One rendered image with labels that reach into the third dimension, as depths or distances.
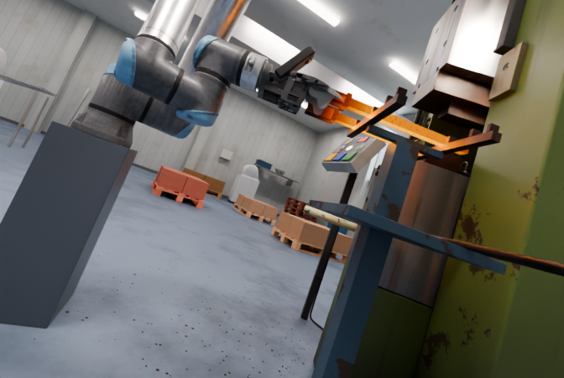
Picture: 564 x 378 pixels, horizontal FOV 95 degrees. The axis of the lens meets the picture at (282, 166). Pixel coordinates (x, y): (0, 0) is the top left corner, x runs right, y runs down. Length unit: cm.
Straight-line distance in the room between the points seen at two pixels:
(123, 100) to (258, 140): 882
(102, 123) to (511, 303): 123
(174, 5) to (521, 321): 106
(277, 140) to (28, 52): 769
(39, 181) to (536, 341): 135
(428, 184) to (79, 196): 114
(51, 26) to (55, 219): 967
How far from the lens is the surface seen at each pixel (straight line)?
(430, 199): 101
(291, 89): 66
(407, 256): 99
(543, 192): 87
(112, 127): 105
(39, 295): 114
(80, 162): 103
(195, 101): 64
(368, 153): 162
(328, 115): 81
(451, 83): 133
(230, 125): 957
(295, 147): 1031
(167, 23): 71
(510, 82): 111
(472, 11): 147
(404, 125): 75
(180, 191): 461
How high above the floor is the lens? 62
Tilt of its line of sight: 7 degrees up
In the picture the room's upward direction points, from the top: 21 degrees clockwise
